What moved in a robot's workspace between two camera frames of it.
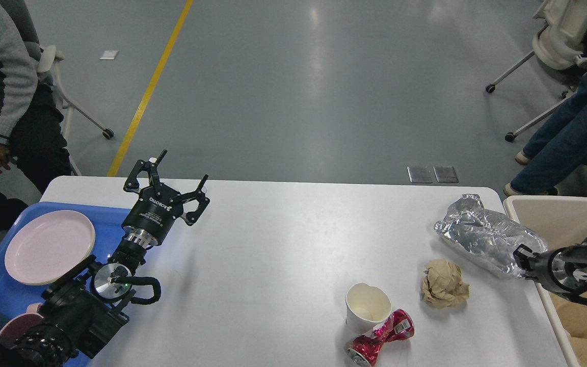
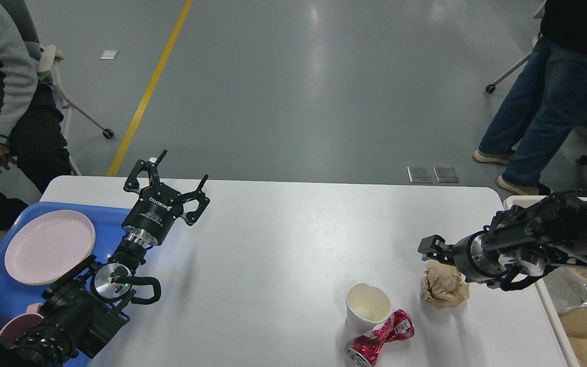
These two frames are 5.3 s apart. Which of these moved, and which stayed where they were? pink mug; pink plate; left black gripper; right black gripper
Moved: right black gripper
Stayed: pink mug; left black gripper; pink plate
